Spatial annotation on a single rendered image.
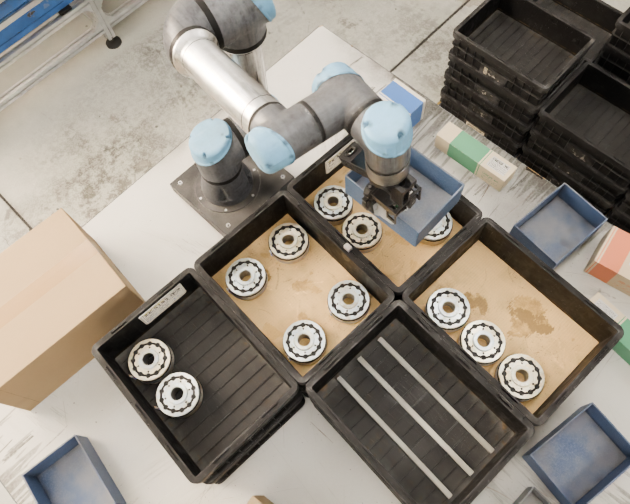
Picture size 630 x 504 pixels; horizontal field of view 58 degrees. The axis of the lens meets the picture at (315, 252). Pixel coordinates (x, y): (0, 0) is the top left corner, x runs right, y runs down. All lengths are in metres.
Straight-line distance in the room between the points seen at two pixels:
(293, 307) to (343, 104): 0.65
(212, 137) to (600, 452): 1.22
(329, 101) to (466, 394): 0.78
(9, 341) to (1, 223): 1.38
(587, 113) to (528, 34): 0.37
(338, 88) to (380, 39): 2.07
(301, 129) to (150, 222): 0.94
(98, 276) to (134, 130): 1.45
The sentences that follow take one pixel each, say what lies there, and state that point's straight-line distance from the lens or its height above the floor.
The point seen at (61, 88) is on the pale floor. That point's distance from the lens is 3.17.
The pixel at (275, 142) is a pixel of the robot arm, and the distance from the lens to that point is 0.88.
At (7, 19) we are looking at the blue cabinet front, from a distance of 2.90.
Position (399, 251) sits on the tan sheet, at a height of 0.83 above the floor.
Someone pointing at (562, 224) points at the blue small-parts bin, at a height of 0.70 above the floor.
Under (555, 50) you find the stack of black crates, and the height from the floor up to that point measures 0.49.
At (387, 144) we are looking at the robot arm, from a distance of 0.86.
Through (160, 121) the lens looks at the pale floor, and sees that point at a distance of 2.85.
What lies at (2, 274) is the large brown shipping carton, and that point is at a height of 0.90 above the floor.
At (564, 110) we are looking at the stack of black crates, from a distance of 2.37.
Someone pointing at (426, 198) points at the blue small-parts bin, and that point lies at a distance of 1.27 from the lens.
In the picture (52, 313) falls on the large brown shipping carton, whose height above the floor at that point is 0.90.
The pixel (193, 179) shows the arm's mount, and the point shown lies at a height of 0.74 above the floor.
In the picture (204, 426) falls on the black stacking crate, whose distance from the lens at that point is 1.41.
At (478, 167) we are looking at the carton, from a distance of 1.72.
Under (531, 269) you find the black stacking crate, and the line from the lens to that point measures 1.45.
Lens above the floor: 2.18
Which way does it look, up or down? 67 degrees down
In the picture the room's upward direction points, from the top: 9 degrees counter-clockwise
